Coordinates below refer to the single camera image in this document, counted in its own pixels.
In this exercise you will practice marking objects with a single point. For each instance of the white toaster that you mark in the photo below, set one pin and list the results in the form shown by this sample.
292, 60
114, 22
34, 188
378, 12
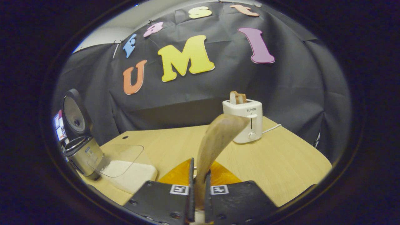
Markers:
243, 122

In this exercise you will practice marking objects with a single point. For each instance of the clear plastic rice container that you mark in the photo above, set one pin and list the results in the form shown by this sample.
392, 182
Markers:
125, 159

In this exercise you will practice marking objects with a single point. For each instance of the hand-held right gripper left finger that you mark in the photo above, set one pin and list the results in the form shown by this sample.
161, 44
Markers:
162, 200

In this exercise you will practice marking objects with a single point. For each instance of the silver black rice cooker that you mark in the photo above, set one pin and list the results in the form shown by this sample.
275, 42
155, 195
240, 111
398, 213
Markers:
84, 156

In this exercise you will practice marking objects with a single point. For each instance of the computer monitor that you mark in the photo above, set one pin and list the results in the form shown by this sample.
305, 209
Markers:
60, 126

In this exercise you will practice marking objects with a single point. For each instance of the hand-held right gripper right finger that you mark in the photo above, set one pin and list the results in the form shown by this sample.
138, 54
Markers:
240, 200

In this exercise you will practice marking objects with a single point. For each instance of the toast bread slice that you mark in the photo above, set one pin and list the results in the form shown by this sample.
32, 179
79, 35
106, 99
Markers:
238, 97

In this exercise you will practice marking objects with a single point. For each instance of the white rice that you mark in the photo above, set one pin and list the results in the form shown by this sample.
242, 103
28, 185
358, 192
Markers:
137, 176

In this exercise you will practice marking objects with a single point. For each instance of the wooden spoon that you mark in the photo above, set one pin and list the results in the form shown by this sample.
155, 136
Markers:
218, 134

